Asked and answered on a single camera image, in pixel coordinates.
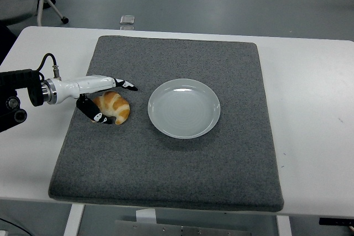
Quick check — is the golden croissant bread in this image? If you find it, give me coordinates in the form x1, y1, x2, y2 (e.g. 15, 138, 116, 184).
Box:
91, 91, 131, 125

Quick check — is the grey felt mat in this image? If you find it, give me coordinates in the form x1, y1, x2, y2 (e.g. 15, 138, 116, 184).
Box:
48, 35, 285, 212

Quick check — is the thin black floor cable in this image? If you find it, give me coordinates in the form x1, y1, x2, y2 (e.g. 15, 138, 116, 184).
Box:
0, 218, 28, 236

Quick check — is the white table leg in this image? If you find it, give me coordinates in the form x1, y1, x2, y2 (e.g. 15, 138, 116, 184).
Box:
63, 204, 85, 236
276, 215, 293, 236

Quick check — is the grey metal plate with screws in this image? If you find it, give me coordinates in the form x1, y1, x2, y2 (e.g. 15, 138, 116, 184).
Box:
112, 220, 252, 236

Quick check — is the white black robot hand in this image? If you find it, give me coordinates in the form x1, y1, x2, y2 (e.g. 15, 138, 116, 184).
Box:
55, 75, 139, 125

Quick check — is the black table control panel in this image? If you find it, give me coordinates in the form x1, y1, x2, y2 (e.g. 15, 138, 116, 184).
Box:
318, 217, 354, 226

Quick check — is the white round plate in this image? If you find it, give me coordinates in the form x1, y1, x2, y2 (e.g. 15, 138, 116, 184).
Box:
147, 78, 221, 139

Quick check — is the white paper tag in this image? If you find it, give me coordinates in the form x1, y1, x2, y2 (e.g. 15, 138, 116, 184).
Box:
135, 208, 157, 225

